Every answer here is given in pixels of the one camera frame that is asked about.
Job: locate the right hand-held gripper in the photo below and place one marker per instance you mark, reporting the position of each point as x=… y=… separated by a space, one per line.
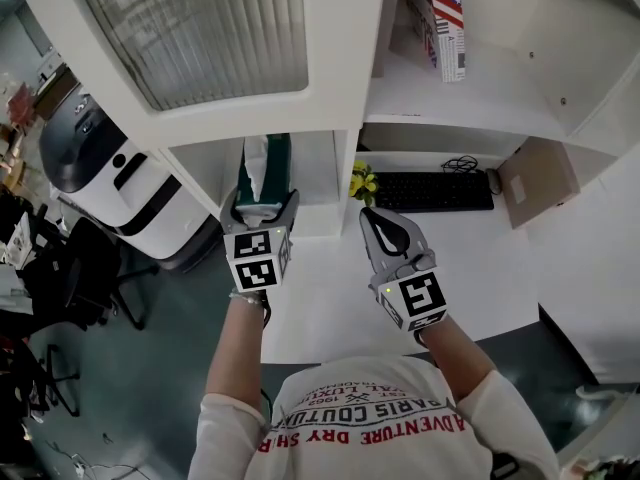
x=415 y=298

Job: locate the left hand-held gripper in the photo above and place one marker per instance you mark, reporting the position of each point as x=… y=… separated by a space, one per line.
x=257 y=260

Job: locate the green tissues pack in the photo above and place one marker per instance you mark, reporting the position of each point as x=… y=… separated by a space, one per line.
x=277 y=173

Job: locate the person's left forearm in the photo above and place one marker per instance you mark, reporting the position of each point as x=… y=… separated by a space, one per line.
x=235 y=353

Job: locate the person's right forearm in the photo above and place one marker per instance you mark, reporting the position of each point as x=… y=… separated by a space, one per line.
x=455 y=358

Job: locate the white desk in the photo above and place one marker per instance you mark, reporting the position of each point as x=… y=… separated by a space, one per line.
x=475 y=268

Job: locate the black keyboard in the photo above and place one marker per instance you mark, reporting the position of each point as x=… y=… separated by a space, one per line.
x=432 y=191

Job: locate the yellow flowers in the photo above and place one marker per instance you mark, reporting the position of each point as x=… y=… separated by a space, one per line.
x=364 y=182

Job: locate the grey computer mouse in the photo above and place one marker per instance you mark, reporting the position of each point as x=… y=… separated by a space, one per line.
x=493 y=180

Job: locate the flat cardboard box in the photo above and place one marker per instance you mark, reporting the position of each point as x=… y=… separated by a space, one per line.
x=537 y=183

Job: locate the white shelf unit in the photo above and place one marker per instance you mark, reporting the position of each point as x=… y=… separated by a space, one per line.
x=345 y=68

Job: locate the white and black mobile robot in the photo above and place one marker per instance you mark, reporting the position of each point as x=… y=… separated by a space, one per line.
x=100 y=168

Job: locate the black office chair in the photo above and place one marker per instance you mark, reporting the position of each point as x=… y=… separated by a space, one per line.
x=30 y=368
x=95 y=268

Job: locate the ribbed glass cabinet door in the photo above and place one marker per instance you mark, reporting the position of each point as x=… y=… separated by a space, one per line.
x=200 y=33

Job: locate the person's white printed shirt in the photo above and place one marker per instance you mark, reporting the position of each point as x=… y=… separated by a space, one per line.
x=375 y=448

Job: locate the flag print book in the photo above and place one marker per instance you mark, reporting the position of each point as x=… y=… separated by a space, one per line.
x=450 y=23

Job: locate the dark printed book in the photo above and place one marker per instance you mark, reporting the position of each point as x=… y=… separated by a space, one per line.
x=417 y=13

